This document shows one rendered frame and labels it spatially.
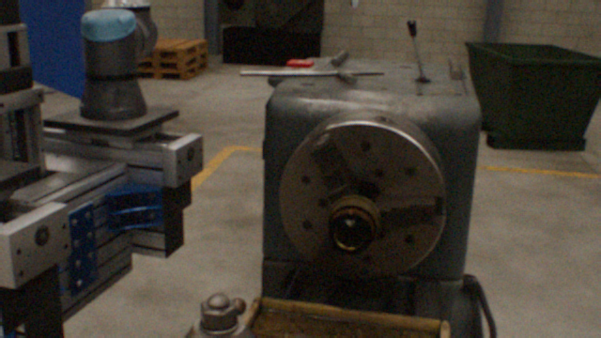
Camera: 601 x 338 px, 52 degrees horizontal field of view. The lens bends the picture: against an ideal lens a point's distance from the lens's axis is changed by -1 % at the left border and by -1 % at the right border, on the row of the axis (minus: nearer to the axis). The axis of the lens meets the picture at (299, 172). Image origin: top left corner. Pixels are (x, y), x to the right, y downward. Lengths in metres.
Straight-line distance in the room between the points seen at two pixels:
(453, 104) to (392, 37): 9.90
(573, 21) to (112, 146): 10.42
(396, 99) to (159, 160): 0.53
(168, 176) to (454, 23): 9.98
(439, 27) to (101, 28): 9.95
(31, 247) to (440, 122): 0.78
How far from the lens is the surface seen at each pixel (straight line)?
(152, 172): 1.42
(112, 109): 1.44
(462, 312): 1.96
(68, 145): 1.53
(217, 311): 0.62
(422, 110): 1.28
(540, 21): 11.36
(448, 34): 11.19
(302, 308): 1.18
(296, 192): 1.18
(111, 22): 1.43
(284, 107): 1.31
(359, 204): 1.05
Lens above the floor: 1.49
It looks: 18 degrees down
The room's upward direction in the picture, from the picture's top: 2 degrees clockwise
